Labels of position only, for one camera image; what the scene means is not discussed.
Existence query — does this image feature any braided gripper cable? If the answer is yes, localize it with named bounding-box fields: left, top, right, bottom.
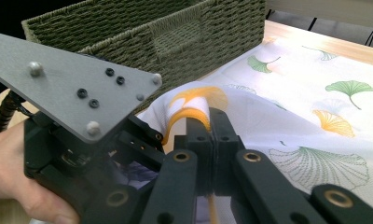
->
left=0, top=90, right=24, bottom=135

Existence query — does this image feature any white leaf-print cloth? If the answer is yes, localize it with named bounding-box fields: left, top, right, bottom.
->
left=137, top=34, right=373, bottom=224

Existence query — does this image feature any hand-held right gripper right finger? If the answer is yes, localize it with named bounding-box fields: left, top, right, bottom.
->
left=208, top=106, right=245, bottom=196

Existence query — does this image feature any green woven basket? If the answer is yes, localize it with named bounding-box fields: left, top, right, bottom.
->
left=21, top=0, right=267, bottom=116

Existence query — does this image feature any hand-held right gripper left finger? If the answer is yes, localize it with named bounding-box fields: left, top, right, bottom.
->
left=174, top=116, right=214, bottom=197

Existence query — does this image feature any purple garment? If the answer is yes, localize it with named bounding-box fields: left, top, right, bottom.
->
left=117, top=160, right=159, bottom=189

